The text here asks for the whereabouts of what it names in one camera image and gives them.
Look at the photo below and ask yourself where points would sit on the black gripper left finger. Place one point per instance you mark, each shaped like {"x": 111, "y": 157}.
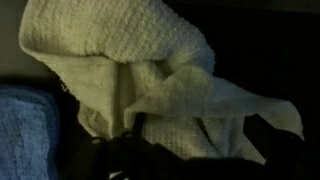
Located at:
{"x": 91, "y": 160}

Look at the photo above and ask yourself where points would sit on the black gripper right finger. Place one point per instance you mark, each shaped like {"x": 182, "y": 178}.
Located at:
{"x": 283, "y": 156}

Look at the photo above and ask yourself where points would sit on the white towel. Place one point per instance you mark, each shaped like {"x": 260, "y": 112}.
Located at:
{"x": 133, "y": 50}

